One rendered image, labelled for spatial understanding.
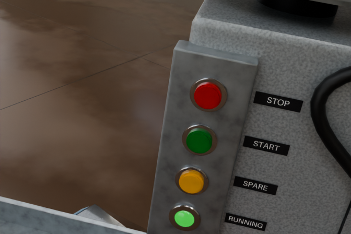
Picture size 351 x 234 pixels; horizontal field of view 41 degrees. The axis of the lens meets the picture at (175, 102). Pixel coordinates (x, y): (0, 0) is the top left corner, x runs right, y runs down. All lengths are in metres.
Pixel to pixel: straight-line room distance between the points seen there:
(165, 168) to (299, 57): 0.18
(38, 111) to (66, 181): 0.81
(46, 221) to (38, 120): 2.45
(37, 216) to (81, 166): 2.00
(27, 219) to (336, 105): 0.58
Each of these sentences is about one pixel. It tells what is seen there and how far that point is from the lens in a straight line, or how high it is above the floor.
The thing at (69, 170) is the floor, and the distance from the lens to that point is 2.81.
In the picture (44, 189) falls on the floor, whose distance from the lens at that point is 2.67.
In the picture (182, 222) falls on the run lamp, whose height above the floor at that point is 1.32.
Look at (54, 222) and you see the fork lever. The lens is 0.85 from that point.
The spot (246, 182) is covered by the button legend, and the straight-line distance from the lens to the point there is 0.51.
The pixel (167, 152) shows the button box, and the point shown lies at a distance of 0.49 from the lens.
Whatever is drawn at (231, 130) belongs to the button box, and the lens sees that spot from 0.46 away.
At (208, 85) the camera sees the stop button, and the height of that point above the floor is 1.48.
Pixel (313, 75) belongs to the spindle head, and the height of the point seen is 1.51.
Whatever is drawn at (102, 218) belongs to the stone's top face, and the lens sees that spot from 1.26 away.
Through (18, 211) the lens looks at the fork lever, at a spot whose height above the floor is 1.10.
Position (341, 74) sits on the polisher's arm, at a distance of 0.44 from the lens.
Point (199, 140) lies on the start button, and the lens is 0.46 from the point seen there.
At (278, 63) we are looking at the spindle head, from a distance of 0.45.
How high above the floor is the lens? 1.67
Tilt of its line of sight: 27 degrees down
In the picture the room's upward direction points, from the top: 9 degrees clockwise
